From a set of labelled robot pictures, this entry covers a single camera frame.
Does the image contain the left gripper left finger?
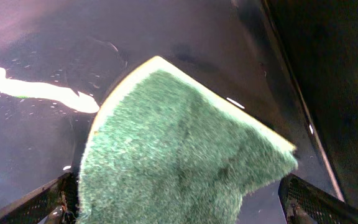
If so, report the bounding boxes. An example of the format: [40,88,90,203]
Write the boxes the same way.
[0,173,79,223]

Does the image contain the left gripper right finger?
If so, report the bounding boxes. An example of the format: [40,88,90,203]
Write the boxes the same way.
[278,174,358,224]

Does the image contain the green yellow sponge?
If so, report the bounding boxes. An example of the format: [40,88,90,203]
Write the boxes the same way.
[77,56,298,223]

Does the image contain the black water tray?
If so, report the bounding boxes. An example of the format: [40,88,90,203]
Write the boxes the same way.
[0,1,358,209]

